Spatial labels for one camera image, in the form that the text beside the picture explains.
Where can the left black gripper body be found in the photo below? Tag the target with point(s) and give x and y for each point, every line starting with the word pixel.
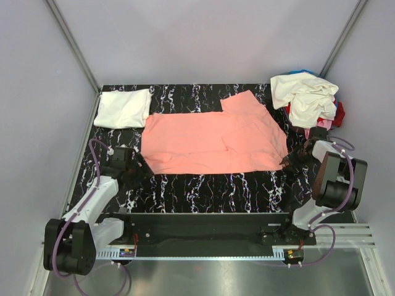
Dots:
pixel 136 174

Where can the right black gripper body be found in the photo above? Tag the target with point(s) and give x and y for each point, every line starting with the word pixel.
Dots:
pixel 299 159

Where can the salmon pink t shirt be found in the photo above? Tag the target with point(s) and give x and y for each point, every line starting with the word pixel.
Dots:
pixel 241 138

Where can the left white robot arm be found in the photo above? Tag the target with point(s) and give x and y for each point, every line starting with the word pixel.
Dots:
pixel 72 242

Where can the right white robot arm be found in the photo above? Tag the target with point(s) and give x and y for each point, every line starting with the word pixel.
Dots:
pixel 337 188

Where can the pink garment in pile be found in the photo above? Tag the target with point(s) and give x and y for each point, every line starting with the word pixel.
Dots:
pixel 320 123

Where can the red garment in pile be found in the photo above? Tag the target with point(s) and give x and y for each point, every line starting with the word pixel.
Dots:
pixel 339 117

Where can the crumpled cream t shirt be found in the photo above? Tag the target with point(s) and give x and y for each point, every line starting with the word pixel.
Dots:
pixel 307 96

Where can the folded white t shirt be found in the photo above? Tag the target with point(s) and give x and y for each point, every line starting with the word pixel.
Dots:
pixel 123 109

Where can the blue garment in pile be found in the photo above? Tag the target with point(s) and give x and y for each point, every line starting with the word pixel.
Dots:
pixel 303 71

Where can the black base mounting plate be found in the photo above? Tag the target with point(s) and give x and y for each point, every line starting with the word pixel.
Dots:
pixel 208 231

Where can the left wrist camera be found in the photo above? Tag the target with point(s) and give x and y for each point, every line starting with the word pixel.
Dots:
pixel 122 157

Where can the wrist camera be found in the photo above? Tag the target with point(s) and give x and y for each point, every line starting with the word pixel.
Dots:
pixel 317 133
pixel 122 157

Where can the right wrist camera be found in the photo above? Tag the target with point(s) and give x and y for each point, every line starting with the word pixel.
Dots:
pixel 317 133

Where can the slotted grey cable duct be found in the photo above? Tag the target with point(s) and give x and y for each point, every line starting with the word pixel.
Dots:
pixel 124 254

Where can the right aluminium rail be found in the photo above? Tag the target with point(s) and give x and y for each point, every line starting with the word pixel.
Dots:
pixel 357 235

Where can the right aluminium frame post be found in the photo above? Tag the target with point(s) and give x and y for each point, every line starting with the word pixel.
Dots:
pixel 342 38

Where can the aluminium frame post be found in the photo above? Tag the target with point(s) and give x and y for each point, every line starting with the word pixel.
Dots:
pixel 72 43
pixel 342 38

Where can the left aluminium frame post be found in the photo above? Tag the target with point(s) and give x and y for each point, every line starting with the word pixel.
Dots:
pixel 72 43

